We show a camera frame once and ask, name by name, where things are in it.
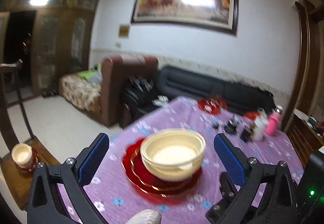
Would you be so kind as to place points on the black sofa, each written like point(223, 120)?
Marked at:
point(239, 97)

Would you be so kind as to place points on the patterned daybed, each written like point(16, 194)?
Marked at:
point(83, 90)

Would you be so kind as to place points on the framed painting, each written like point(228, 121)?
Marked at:
point(218, 15)

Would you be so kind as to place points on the pink knit-sleeved bottle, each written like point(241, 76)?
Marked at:
point(274, 120)

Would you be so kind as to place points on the purple floral tablecloth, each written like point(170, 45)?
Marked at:
point(117, 199)

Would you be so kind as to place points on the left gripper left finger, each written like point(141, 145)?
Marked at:
point(45, 202)

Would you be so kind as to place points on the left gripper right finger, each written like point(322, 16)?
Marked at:
point(276, 196)

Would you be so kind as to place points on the small black jar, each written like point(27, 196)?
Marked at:
point(231, 127)

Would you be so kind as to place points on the wooden cabinet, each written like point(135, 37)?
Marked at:
point(60, 42)

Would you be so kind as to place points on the cream candle jar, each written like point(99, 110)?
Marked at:
point(22, 155)

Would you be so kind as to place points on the far red plate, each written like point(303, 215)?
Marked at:
point(212, 106)

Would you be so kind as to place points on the small wall plaque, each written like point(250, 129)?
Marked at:
point(124, 31)

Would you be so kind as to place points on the red gold-rimmed plate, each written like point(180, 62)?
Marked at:
point(146, 182)

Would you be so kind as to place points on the cream plastic bowl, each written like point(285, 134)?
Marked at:
point(173, 155)

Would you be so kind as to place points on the white plastic jar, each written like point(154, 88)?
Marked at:
point(260, 125)

